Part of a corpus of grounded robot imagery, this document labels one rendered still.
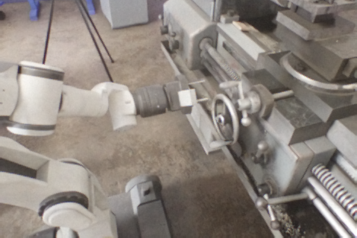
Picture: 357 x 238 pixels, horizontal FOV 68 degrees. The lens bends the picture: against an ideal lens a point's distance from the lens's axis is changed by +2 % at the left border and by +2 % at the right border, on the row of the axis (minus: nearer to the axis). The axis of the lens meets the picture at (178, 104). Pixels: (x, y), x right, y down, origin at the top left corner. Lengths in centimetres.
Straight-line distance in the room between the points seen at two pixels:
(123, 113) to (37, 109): 25
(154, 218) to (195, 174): 48
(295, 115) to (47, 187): 75
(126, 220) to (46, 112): 94
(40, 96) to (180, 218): 118
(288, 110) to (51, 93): 65
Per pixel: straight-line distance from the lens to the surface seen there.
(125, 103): 73
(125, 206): 143
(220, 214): 159
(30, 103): 54
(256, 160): 96
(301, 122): 84
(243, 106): 84
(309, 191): 102
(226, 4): 144
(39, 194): 90
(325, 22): 99
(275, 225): 98
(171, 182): 167
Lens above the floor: 141
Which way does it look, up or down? 40 degrees down
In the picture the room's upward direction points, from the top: 1 degrees clockwise
